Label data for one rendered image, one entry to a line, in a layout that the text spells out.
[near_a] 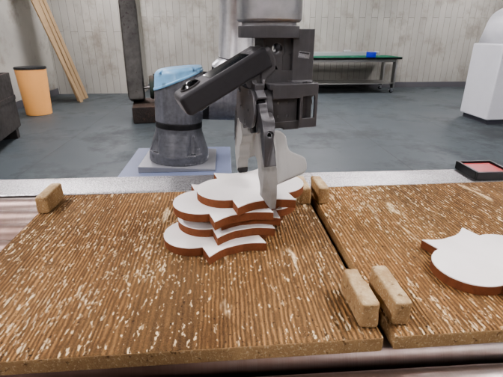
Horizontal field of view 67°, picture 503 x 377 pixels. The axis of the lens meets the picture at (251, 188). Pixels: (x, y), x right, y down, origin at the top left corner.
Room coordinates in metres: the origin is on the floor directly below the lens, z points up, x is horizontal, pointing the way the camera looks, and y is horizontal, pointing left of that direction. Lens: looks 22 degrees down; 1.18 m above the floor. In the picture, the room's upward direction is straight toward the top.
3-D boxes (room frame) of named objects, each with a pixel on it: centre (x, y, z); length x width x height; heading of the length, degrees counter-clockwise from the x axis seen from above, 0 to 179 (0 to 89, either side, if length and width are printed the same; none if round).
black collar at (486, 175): (0.73, -0.47, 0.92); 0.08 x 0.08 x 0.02; 4
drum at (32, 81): (6.05, 3.37, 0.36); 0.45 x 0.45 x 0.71
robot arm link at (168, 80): (0.96, 0.17, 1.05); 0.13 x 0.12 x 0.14; 96
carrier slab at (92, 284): (0.42, 0.10, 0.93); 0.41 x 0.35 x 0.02; 95
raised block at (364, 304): (0.30, -0.10, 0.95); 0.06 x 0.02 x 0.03; 5
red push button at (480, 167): (0.73, -0.47, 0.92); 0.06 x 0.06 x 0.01; 4
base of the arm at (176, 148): (0.95, 0.19, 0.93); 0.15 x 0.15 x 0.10
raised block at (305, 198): (0.56, -0.08, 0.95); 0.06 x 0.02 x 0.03; 5
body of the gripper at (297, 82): (0.48, -0.03, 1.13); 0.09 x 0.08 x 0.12; 108
